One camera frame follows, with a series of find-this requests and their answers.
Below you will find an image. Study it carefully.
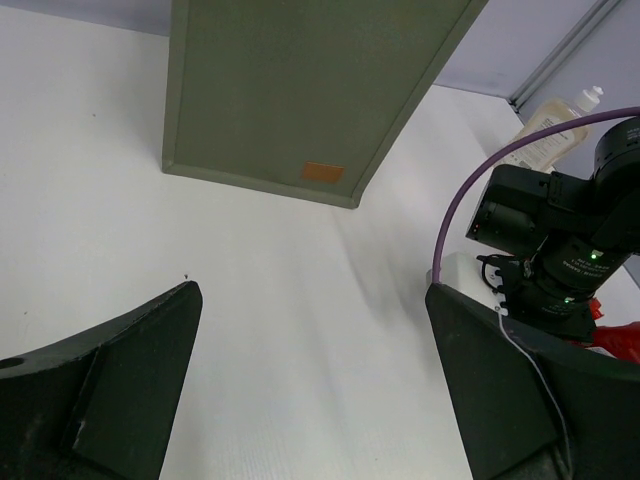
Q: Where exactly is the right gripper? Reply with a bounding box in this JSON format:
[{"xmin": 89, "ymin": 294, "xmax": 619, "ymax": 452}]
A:
[{"xmin": 504, "ymin": 282, "xmax": 596, "ymax": 343}]

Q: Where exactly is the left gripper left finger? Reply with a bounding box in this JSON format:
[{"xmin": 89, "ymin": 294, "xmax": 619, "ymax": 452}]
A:
[{"xmin": 1, "ymin": 281, "xmax": 202, "ymax": 479}]

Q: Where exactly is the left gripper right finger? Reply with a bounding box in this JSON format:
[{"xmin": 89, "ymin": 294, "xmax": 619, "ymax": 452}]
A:
[{"xmin": 426, "ymin": 284, "xmax": 639, "ymax": 479}]

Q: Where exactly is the red soap bottle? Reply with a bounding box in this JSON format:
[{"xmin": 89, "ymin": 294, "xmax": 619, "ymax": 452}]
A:
[{"xmin": 587, "ymin": 322, "xmax": 640, "ymax": 364}]

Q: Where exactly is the beige soap bottle white cap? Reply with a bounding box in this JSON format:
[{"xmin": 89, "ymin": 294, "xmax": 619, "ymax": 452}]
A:
[{"xmin": 503, "ymin": 86, "xmax": 604, "ymax": 173}]

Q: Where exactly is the green canvas bag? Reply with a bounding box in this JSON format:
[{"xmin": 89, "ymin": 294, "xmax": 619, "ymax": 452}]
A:
[{"xmin": 162, "ymin": 1, "xmax": 484, "ymax": 209}]

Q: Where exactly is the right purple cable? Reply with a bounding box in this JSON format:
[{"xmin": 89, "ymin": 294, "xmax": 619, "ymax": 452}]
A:
[{"xmin": 430, "ymin": 106, "xmax": 640, "ymax": 286}]

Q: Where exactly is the right frame post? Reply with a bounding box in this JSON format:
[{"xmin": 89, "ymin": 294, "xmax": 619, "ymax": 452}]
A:
[{"xmin": 508, "ymin": 0, "xmax": 625, "ymax": 112}]

